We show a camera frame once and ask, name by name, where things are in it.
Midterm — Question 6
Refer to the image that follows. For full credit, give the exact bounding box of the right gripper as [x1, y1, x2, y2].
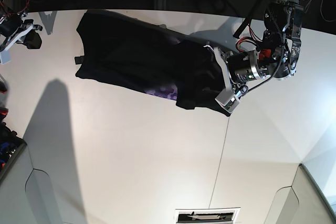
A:
[1, 18, 43, 51]

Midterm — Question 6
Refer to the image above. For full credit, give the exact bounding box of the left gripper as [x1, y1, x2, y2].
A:
[203, 45, 265, 98]

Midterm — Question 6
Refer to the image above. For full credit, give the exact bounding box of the printed paper sheet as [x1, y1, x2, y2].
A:
[174, 207, 240, 224]

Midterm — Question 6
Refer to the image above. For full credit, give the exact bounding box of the black tape strip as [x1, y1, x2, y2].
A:
[74, 56, 85, 65]

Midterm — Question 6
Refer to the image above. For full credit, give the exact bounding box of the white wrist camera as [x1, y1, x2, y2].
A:
[215, 90, 240, 114]
[0, 50, 11, 65]

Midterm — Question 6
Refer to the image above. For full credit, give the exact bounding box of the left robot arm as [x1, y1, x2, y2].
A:
[213, 0, 305, 103]

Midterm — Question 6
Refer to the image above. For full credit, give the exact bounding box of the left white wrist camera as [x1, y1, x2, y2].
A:
[215, 90, 240, 114]

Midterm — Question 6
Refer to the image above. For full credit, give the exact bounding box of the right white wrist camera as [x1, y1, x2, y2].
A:
[0, 50, 11, 65]

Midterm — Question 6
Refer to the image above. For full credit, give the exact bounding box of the black graphic t-shirt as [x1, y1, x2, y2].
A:
[76, 10, 226, 114]

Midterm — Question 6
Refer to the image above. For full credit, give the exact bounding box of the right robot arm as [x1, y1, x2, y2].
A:
[1, 0, 43, 52]

